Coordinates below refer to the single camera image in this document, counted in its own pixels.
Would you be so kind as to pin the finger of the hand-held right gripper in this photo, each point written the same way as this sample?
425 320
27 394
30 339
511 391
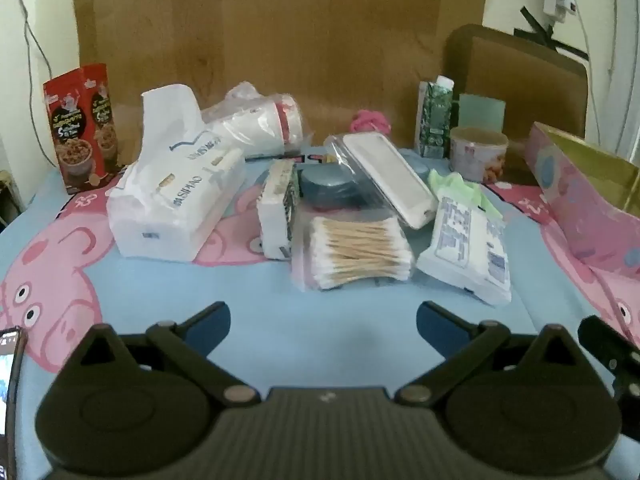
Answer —
607 345

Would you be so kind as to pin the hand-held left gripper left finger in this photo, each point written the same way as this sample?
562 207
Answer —
210 330

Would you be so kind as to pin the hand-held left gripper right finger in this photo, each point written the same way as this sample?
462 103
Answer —
432 330

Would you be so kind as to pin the white wet wipes pack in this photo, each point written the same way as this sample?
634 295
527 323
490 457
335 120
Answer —
465 250

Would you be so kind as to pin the bag of cotton swabs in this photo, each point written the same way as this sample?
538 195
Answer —
350 252

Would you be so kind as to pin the small green printed tissue pack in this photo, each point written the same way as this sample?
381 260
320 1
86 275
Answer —
275 215

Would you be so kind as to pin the pink cardboard box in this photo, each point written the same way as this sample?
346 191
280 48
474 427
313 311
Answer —
575 195

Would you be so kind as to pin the pink fluffy scrunchie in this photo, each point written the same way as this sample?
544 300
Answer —
370 122

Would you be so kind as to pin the blue pig printed tablecloth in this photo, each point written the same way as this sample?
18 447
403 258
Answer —
325 320

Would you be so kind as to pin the large white tissue pack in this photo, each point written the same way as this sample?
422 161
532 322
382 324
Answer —
170 200

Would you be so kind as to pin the light green plastic bag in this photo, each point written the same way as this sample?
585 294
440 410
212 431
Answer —
450 185

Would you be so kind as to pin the white case in clear bag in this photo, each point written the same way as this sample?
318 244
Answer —
390 180

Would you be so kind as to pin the bagged stack of paper cups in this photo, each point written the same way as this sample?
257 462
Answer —
250 130

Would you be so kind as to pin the black smartphone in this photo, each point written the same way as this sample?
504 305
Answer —
10 390

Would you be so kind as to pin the green drink carton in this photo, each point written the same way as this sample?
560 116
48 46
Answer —
435 120

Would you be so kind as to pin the pale green card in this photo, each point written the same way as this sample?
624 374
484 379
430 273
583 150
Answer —
482 112

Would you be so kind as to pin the red snack box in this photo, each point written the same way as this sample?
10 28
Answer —
80 130

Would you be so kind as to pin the brown chair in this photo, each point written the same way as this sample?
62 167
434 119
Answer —
525 85

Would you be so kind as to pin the wooden board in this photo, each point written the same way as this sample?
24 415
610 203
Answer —
300 35

